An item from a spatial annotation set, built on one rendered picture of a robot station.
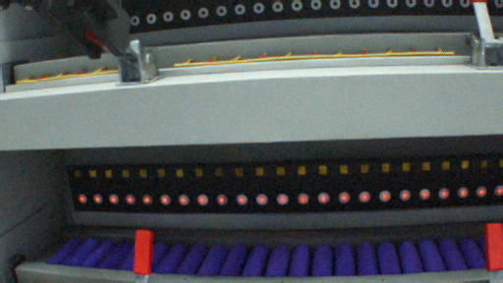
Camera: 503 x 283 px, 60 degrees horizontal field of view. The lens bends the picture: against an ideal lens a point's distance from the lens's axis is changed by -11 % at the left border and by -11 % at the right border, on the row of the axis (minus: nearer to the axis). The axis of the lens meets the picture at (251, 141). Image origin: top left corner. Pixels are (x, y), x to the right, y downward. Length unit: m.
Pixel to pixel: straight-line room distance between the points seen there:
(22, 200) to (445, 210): 0.44
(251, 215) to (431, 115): 0.23
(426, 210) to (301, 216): 0.13
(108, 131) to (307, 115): 0.15
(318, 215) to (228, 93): 0.19
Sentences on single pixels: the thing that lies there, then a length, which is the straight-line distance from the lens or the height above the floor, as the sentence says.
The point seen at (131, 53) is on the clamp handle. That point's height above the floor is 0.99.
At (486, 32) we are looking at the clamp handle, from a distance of 0.37.
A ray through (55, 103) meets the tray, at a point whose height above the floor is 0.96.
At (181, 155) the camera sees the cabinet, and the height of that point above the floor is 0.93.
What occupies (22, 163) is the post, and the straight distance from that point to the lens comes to 0.54.
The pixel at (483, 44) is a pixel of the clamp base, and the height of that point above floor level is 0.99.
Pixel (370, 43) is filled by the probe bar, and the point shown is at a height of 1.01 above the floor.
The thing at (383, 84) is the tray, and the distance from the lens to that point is 0.33.
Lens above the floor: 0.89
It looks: 6 degrees up
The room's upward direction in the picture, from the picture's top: 1 degrees counter-clockwise
